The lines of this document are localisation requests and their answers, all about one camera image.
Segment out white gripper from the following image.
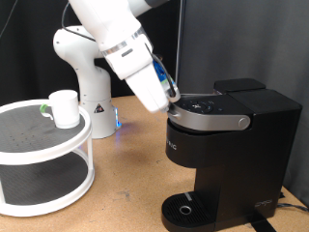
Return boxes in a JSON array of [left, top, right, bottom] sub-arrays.
[[125, 62, 178, 114]]

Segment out black Keurig coffee machine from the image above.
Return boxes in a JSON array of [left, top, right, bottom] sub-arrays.
[[160, 88, 303, 232]]

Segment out water tank with black lid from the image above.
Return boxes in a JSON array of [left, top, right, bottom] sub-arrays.
[[213, 77, 267, 95]]

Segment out white two-tier turntable shelf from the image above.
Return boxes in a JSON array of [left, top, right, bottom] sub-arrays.
[[0, 99, 96, 218]]

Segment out black tape strip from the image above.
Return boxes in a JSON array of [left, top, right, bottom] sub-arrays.
[[245, 211, 278, 232]]

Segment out black curtain backdrop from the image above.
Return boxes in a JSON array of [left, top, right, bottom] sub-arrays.
[[0, 0, 182, 107]]

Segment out white mug green-marked handle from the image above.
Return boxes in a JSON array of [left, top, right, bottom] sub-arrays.
[[39, 89, 81, 130]]

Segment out black robot camera cable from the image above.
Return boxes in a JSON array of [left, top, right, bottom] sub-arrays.
[[61, 0, 180, 98]]

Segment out coffee machine power cable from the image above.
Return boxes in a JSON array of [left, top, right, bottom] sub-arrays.
[[275, 202, 309, 214]]

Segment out thin black hanging cable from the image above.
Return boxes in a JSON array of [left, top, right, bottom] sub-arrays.
[[0, 0, 19, 40]]

